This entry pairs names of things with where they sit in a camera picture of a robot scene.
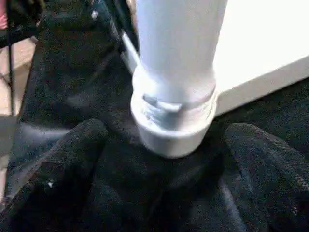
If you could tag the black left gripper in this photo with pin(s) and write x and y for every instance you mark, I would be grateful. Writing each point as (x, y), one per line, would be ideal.
(95, 14)

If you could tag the white plastic table leg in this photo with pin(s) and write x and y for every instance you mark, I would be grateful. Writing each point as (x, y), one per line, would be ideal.
(173, 36)

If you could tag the black flat stand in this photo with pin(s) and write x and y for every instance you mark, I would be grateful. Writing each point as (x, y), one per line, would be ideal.
(10, 60)

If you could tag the black plastic mat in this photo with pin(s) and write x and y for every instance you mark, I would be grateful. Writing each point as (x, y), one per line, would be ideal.
(72, 84)

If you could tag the white plastic table top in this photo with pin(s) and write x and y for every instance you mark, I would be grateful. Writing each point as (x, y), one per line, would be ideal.
(265, 36)

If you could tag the pink blurred object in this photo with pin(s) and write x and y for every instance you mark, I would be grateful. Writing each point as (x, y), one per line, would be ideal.
(2, 19)

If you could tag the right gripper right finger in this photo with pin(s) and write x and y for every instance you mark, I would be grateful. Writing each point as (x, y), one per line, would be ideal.
(270, 183)

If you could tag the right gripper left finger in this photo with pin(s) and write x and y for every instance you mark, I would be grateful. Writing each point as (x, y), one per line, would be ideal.
(53, 183)

